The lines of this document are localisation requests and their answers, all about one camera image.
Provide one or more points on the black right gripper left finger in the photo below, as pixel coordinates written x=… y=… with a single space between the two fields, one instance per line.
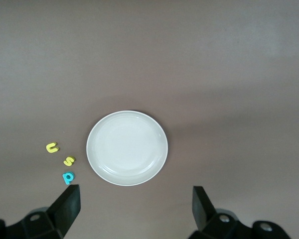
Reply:
x=67 y=206

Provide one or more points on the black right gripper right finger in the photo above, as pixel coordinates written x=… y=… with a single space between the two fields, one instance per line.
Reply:
x=201 y=206

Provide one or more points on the teal foam letter p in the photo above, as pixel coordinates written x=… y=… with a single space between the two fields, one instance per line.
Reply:
x=66 y=181

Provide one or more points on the yellow foam letter s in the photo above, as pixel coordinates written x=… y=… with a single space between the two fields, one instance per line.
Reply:
x=69 y=161

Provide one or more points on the yellow foam letter u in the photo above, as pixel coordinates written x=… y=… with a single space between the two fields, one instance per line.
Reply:
x=49 y=149

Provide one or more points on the beige brown plate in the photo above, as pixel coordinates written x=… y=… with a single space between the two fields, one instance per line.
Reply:
x=127 y=148

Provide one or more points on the brown table cover sheet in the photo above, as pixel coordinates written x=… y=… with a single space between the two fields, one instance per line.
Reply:
x=214 y=62

